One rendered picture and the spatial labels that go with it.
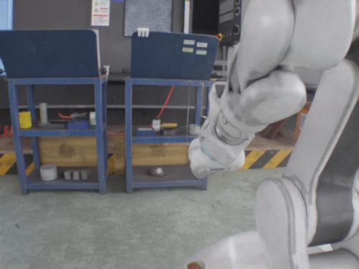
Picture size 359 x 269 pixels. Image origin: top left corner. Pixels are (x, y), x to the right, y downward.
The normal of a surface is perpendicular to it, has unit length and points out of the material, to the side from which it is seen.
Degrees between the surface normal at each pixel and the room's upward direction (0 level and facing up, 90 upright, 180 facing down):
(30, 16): 86
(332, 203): 59
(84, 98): 90
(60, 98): 90
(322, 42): 111
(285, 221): 81
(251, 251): 70
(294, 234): 64
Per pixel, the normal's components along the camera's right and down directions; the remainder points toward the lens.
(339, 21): 0.13, 0.55
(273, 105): 0.04, 0.85
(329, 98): -0.99, -0.01
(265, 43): -0.77, 0.43
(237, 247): 0.15, -0.11
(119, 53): 0.19, 0.18
